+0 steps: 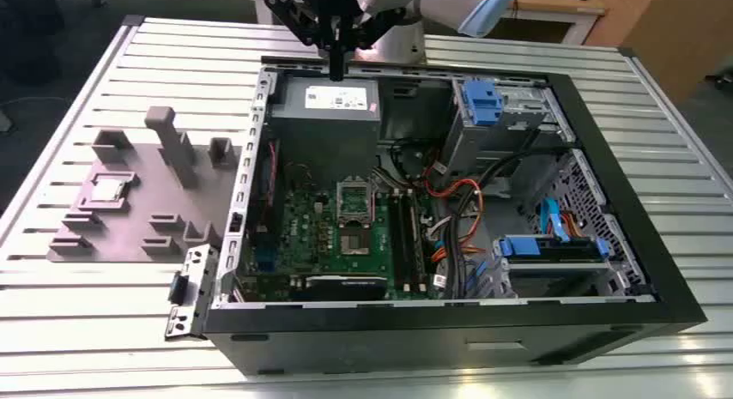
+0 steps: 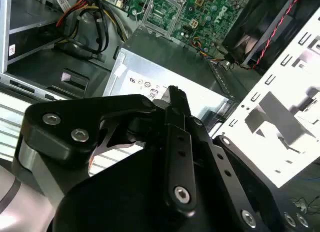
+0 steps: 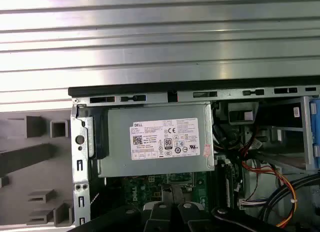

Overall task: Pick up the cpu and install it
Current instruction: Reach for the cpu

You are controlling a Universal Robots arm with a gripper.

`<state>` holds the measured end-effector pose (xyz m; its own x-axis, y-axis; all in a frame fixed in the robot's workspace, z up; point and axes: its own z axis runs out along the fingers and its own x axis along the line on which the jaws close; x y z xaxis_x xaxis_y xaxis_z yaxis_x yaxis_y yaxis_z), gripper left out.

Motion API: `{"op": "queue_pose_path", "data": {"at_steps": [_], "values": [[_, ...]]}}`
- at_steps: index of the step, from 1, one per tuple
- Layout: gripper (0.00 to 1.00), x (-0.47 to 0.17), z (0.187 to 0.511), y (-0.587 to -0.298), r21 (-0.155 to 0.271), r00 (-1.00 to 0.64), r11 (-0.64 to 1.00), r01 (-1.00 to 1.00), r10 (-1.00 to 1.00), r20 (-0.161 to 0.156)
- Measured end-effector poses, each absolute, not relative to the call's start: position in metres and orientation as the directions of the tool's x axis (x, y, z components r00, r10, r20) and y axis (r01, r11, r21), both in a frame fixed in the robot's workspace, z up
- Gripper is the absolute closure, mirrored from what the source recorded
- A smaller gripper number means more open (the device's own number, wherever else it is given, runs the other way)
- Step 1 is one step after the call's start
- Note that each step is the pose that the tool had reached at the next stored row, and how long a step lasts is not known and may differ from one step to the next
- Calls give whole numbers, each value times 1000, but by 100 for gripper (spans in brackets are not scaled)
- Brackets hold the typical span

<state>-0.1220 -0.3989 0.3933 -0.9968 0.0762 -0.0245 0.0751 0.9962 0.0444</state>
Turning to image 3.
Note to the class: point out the tall grey drive cage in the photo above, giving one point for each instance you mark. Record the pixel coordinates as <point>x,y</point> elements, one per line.
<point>306,132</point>

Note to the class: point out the grey power supply white label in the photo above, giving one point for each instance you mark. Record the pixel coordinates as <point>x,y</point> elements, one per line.
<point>120,147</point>

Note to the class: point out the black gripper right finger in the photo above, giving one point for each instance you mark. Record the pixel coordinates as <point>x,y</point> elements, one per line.
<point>200,222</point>

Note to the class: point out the green motherboard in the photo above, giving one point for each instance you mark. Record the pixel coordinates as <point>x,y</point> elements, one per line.
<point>140,189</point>

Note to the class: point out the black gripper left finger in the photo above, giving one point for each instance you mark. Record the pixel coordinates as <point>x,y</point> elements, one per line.
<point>140,220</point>

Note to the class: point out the black open PC case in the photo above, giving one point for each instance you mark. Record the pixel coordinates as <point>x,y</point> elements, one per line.
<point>80,147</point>

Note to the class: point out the black RAM slot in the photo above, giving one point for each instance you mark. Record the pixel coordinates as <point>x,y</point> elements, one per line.
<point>232,192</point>
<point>218,187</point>

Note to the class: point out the grey plastic parts rack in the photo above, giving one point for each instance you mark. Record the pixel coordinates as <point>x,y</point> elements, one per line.
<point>25,172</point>

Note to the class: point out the blue plastic drive latch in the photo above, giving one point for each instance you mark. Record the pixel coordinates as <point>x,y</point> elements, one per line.
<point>315,132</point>

